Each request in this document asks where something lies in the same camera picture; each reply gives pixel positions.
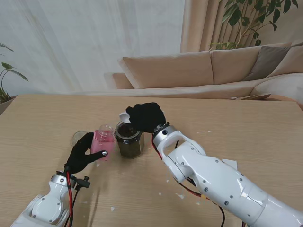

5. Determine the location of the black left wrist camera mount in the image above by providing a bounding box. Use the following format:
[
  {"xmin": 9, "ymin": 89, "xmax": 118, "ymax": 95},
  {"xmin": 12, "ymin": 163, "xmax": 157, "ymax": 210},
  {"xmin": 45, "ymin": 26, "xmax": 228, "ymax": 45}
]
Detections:
[{"xmin": 75, "ymin": 176, "xmax": 91, "ymax": 189}]

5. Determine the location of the clear glass jar lid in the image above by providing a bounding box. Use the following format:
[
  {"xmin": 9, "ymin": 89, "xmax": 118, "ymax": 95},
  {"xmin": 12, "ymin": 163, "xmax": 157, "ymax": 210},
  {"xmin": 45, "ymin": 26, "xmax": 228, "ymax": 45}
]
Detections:
[{"xmin": 71, "ymin": 131, "xmax": 87, "ymax": 147}]

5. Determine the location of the red left arm cable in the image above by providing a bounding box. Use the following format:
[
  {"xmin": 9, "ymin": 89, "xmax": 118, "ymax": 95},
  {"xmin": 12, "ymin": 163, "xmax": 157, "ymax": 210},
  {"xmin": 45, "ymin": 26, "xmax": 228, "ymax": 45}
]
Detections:
[{"xmin": 66, "ymin": 172, "xmax": 74, "ymax": 227}]

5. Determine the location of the small green houseplant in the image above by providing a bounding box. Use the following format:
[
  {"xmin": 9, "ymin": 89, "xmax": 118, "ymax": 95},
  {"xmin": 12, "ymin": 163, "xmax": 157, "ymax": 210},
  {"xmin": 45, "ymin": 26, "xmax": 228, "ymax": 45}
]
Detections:
[{"xmin": 0, "ymin": 42, "xmax": 29, "ymax": 104}]

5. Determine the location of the flat wooden tray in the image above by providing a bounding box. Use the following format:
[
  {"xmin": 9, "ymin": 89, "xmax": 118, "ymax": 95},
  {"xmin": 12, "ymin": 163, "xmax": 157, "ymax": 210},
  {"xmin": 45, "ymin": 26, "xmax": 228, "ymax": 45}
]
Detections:
[{"xmin": 228, "ymin": 93, "xmax": 272, "ymax": 101}]

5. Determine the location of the beige planter box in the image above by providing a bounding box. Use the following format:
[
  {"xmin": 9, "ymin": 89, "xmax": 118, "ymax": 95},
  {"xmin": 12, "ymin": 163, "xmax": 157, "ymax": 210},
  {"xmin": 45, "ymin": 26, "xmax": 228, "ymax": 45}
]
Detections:
[{"xmin": 0, "ymin": 96, "xmax": 16, "ymax": 116}]

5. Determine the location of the white throw blanket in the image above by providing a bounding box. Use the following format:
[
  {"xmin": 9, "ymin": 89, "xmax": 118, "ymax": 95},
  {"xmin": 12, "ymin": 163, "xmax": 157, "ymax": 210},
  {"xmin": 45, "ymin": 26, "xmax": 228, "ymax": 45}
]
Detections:
[{"xmin": 250, "ymin": 72, "xmax": 303, "ymax": 105}]

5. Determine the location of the white plastic spoon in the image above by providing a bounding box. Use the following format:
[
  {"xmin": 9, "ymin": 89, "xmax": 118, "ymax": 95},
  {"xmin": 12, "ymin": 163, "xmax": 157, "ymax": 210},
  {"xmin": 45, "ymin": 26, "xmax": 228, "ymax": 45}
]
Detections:
[{"xmin": 119, "ymin": 112, "xmax": 132, "ymax": 124}]

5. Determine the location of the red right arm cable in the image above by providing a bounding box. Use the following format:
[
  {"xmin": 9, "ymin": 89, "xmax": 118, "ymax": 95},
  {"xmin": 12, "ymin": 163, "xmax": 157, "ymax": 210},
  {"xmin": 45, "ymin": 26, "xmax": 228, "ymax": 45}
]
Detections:
[{"xmin": 152, "ymin": 141, "xmax": 225, "ymax": 227}]

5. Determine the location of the grey sofa cushion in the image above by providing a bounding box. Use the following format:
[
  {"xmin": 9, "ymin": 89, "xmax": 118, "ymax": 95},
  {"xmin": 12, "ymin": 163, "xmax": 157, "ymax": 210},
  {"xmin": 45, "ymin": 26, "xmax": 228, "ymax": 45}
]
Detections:
[{"xmin": 243, "ymin": 45, "xmax": 293, "ymax": 82}]

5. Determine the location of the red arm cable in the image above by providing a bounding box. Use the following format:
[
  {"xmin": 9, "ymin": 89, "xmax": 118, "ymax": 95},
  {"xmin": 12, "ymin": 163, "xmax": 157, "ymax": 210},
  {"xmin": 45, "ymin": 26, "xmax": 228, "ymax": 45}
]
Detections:
[
  {"xmin": 66, "ymin": 172, "xmax": 74, "ymax": 227},
  {"xmin": 152, "ymin": 141, "xmax": 225, "ymax": 227}
]

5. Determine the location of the beige fabric sofa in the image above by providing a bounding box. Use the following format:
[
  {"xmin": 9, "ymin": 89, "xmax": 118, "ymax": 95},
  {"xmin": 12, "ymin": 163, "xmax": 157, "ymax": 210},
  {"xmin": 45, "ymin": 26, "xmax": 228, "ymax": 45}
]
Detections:
[{"xmin": 104, "ymin": 41, "xmax": 303, "ymax": 105}]

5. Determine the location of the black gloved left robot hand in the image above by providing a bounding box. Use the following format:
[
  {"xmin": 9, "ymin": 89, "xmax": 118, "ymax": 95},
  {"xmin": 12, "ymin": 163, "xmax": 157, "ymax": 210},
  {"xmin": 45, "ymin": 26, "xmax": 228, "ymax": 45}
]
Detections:
[{"xmin": 64, "ymin": 132, "xmax": 109, "ymax": 175}]

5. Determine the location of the tall leafy green plant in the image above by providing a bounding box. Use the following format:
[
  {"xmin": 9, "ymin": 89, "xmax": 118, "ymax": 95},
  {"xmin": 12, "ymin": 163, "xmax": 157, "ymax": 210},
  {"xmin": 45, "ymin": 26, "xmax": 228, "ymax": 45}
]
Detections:
[{"xmin": 208, "ymin": 0, "xmax": 299, "ymax": 51}]

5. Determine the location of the white square jar lid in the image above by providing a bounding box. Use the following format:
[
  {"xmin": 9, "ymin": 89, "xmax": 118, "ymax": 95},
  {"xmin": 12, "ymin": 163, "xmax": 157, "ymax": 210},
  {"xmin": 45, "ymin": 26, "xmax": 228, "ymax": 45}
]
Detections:
[{"xmin": 221, "ymin": 158, "xmax": 238, "ymax": 170}]

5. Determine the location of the sheer white curtain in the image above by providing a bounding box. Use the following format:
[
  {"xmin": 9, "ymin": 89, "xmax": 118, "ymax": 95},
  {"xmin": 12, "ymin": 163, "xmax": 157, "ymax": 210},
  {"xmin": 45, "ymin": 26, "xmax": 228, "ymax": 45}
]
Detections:
[{"xmin": 0, "ymin": 0, "xmax": 187, "ymax": 95}]

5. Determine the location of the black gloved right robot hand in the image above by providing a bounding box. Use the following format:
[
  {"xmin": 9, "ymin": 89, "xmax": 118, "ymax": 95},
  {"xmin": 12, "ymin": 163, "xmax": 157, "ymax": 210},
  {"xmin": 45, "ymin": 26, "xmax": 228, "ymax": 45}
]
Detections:
[{"xmin": 125, "ymin": 102, "xmax": 166, "ymax": 134}]

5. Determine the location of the glass jar of coffee beans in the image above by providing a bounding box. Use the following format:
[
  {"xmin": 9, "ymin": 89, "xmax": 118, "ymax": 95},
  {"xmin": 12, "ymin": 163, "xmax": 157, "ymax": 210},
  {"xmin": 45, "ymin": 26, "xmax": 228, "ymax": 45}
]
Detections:
[{"xmin": 114, "ymin": 120, "xmax": 145, "ymax": 159}]

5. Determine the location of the beige pleated curtain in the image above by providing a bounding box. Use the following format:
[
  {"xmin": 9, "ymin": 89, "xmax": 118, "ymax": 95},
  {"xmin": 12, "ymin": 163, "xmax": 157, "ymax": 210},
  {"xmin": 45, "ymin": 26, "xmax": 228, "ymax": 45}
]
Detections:
[{"xmin": 179, "ymin": 0, "xmax": 303, "ymax": 53}]

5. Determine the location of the pink square coffee jar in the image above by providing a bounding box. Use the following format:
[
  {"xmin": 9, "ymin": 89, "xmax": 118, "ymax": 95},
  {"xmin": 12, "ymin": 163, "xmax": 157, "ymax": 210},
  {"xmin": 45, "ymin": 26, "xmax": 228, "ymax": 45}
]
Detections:
[{"xmin": 90, "ymin": 124, "xmax": 116, "ymax": 163}]

